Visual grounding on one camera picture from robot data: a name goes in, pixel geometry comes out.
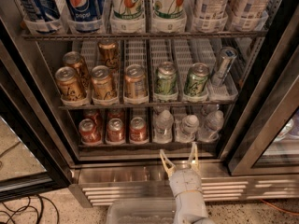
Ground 7up zero bottle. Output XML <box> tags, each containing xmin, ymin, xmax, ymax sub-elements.
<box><xmin>152</xmin><ymin>0</ymin><xmax>186</xmax><ymax>33</ymax></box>
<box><xmin>110</xmin><ymin>0</ymin><xmax>145</xmax><ymax>33</ymax></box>

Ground red can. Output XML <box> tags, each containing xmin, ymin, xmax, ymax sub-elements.
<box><xmin>129</xmin><ymin>117</ymin><xmax>147</xmax><ymax>142</ymax></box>
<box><xmin>83</xmin><ymin>109</ymin><xmax>102</xmax><ymax>128</ymax></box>
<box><xmin>78</xmin><ymin>119</ymin><xmax>101</xmax><ymax>143</ymax></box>
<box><xmin>107</xmin><ymin>108</ymin><xmax>125</xmax><ymax>121</ymax></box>
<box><xmin>107</xmin><ymin>118</ymin><xmax>124</xmax><ymax>142</ymax></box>

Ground gold can rear centre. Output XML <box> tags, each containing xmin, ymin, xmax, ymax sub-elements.
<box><xmin>98</xmin><ymin>40</ymin><xmax>120</xmax><ymax>70</ymax></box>

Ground green can right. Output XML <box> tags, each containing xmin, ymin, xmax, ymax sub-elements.
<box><xmin>184</xmin><ymin>63</ymin><xmax>209</xmax><ymax>97</ymax></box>

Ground red can front right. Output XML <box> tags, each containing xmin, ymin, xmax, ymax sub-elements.
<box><xmin>129</xmin><ymin>117</ymin><xmax>147</xmax><ymax>142</ymax></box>

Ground orange floor cable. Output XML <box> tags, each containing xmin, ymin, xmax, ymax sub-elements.
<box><xmin>260</xmin><ymin>199</ymin><xmax>299</xmax><ymax>217</ymax></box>

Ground gold can back left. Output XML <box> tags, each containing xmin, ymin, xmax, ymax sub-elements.
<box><xmin>63</xmin><ymin>51</ymin><xmax>90</xmax><ymax>90</ymax></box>

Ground steel fridge base grille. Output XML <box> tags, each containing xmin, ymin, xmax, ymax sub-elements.
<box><xmin>69</xmin><ymin>161</ymin><xmax>299</xmax><ymax>208</ymax></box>

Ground white labelled bottle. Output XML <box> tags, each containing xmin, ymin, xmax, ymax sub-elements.
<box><xmin>192</xmin><ymin>0</ymin><xmax>228</xmax><ymax>33</ymax></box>
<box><xmin>227</xmin><ymin>0</ymin><xmax>270</xmax><ymax>32</ymax></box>

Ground white labelled bottle left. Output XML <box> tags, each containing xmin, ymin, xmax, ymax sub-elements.
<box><xmin>192</xmin><ymin>0</ymin><xmax>228</xmax><ymax>33</ymax></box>

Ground glass fridge door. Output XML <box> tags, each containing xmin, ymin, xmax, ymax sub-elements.
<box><xmin>0</xmin><ymin>44</ymin><xmax>71</xmax><ymax>202</ymax></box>
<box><xmin>228</xmin><ymin>46</ymin><xmax>299</xmax><ymax>176</ymax></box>

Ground clear water bottle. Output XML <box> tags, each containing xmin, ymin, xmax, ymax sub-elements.
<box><xmin>154</xmin><ymin>110</ymin><xmax>174</xmax><ymax>144</ymax></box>
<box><xmin>197</xmin><ymin>110</ymin><xmax>224</xmax><ymax>143</ymax></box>
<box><xmin>176</xmin><ymin>115</ymin><xmax>199</xmax><ymax>143</ymax></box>

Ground gold can column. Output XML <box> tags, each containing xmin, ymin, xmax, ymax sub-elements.
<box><xmin>125</xmin><ymin>64</ymin><xmax>147</xmax><ymax>99</ymax></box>
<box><xmin>91</xmin><ymin>65</ymin><xmax>117</xmax><ymax>100</ymax></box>

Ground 7up zero bottle left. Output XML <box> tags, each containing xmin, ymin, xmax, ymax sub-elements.
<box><xmin>110</xmin><ymin>0</ymin><xmax>145</xmax><ymax>33</ymax></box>

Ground gold can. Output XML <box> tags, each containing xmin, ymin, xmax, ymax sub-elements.
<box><xmin>55</xmin><ymin>66</ymin><xmax>86</xmax><ymax>102</ymax></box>
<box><xmin>63</xmin><ymin>51</ymin><xmax>90</xmax><ymax>90</ymax></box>
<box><xmin>98</xmin><ymin>40</ymin><xmax>120</xmax><ymax>70</ymax></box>

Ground blue pepsi bottle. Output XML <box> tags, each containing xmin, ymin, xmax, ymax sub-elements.
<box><xmin>65</xmin><ymin>0</ymin><xmax>101</xmax><ymax>33</ymax></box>
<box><xmin>21</xmin><ymin>0</ymin><xmax>60</xmax><ymax>35</ymax></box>

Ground rear water bottle right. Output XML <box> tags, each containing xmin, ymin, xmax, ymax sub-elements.
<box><xmin>201</xmin><ymin>104</ymin><xmax>219</xmax><ymax>117</ymax></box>

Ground blue pepsi bottle far left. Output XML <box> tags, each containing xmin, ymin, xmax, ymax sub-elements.
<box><xmin>21</xmin><ymin>0</ymin><xmax>60</xmax><ymax>35</ymax></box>

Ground clear plastic bin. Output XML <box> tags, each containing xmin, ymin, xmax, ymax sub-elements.
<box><xmin>106</xmin><ymin>198</ymin><xmax>176</xmax><ymax>224</ymax></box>

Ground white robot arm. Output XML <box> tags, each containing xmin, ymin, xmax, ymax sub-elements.
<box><xmin>160</xmin><ymin>142</ymin><xmax>216</xmax><ymax>224</ymax></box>

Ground red can rear left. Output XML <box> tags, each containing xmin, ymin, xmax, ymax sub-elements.
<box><xmin>83</xmin><ymin>109</ymin><xmax>102</xmax><ymax>128</ymax></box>

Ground red can front left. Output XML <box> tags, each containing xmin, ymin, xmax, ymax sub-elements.
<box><xmin>78</xmin><ymin>119</ymin><xmax>101</xmax><ymax>143</ymax></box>

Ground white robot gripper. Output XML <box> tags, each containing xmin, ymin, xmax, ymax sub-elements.
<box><xmin>160</xmin><ymin>142</ymin><xmax>202</xmax><ymax>197</ymax></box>

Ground slim silver can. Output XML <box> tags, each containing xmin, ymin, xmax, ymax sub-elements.
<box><xmin>211</xmin><ymin>47</ymin><xmax>237</xmax><ymax>87</ymax></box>

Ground red can front middle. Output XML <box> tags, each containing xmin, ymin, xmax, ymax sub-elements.
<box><xmin>107</xmin><ymin>118</ymin><xmax>124</xmax><ymax>142</ymax></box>

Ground white labelled bottle right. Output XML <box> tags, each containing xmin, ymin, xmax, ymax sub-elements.
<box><xmin>227</xmin><ymin>0</ymin><xmax>270</xmax><ymax>32</ymax></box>

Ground black floor cables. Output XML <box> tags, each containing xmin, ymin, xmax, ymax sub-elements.
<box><xmin>0</xmin><ymin>194</ymin><xmax>60</xmax><ymax>224</ymax></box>

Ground red can rear middle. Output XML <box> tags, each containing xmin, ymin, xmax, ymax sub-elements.
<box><xmin>107</xmin><ymin>108</ymin><xmax>125</xmax><ymax>121</ymax></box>

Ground left glass fridge door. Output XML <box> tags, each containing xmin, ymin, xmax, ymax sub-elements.
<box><xmin>0</xmin><ymin>44</ymin><xmax>71</xmax><ymax>202</ymax></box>

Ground green can left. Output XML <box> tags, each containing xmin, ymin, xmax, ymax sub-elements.
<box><xmin>155</xmin><ymin>62</ymin><xmax>177</xmax><ymax>95</ymax></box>

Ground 7up zero bottle right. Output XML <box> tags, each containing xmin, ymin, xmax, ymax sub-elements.
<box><xmin>152</xmin><ymin>0</ymin><xmax>186</xmax><ymax>33</ymax></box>

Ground gold can front left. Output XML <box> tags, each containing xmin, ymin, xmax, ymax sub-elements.
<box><xmin>55</xmin><ymin>66</ymin><xmax>86</xmax><ymax>102</ymax></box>

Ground right glass fridge door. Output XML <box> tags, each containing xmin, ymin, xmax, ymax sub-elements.
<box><xmin>228</xmin><ymin>46</ymin><xmax>299</xmax><ymax>176</ymax></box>

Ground green can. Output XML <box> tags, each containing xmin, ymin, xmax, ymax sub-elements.
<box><xmin>155</xmin><ymin>62</ymin><xmax>177</xmax><ymax>95</ymax></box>
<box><xmin>184</xmin><ymin>63</ymin><xmax>209</xmax><ymax>97</ymax></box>

